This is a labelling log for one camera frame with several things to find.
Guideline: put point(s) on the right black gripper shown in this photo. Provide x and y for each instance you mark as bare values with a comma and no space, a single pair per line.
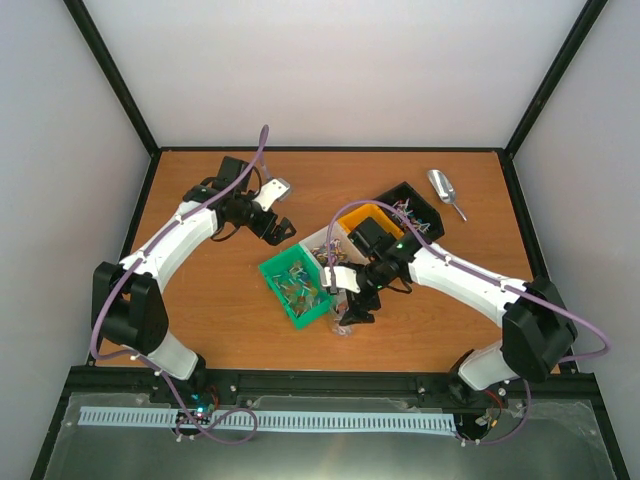
356,315

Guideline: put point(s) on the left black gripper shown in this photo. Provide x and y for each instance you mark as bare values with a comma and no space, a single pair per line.
275,236

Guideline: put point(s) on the clear plastic jar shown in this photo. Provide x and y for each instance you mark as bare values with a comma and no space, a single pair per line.
337,311

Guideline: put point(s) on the green candy bin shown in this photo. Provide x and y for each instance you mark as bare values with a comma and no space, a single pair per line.
294,278

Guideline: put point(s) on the white candy bin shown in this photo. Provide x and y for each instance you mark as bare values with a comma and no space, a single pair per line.
341,248

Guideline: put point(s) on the orange candy bin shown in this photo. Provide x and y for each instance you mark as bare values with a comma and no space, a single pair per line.
369,217

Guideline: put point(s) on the black candy bin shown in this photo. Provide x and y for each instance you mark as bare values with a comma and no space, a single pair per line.
423,216

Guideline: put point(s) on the metal scoop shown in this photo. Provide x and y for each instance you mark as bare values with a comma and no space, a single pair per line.
445,190

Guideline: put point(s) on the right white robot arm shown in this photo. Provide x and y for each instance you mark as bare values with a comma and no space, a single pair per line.
536,333

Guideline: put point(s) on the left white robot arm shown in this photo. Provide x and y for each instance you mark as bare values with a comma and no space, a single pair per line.
128,308

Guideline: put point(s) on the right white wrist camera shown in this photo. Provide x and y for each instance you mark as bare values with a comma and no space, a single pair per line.
339,278

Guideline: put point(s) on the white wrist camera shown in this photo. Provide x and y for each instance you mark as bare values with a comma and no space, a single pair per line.
275,190
339,278

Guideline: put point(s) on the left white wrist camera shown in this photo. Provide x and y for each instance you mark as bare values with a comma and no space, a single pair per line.
275,190

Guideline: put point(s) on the light blue cable duct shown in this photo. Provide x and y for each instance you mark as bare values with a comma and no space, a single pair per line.
272,421

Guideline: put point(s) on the left black frame post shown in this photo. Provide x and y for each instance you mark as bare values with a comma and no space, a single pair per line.
94,40

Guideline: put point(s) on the black frame post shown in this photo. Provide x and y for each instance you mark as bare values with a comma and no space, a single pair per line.
571,45
94,40

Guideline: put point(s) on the right black frame post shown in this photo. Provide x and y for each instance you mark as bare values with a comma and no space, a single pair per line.
571,45

